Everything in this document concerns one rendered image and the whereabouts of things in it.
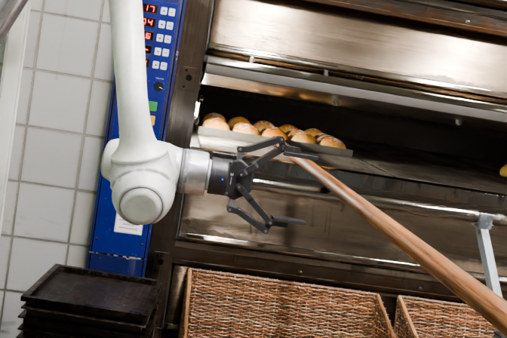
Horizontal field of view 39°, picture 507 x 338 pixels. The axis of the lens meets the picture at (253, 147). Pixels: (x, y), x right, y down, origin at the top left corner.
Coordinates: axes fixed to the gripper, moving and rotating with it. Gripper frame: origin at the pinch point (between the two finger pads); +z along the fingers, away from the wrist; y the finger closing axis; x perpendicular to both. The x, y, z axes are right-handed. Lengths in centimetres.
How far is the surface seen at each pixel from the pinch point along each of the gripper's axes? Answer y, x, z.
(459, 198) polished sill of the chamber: 3, -52, 56
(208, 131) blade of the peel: -1, -100, -16
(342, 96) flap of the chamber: -20.2, -38.4, 13.1
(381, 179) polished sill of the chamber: 1, -53, 32
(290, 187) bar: 2.2, -15.3, -0.5
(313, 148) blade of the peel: -1, -100, 21
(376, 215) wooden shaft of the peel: -1.3, 26.7, 7.1
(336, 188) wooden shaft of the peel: -0.9, -1.9, 6.7
